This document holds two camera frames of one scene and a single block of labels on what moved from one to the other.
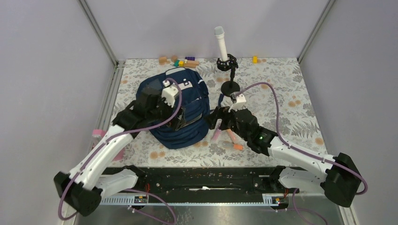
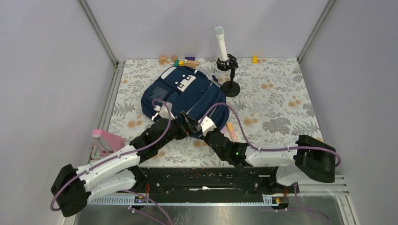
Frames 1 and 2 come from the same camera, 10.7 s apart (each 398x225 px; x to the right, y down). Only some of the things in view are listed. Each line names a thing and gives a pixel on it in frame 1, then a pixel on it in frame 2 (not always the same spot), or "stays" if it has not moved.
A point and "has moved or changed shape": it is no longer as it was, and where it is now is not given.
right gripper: [220, 113] to [206, 138]
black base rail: [250, 179] stays
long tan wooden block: [191, 64] stays
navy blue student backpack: [186, 90] has moved or changed shape
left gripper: [161, 101] to [190, 125]
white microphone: [219, 33] stays
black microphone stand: [229, 87] stays
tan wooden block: [163, 60] stays
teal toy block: [176, 63] stays
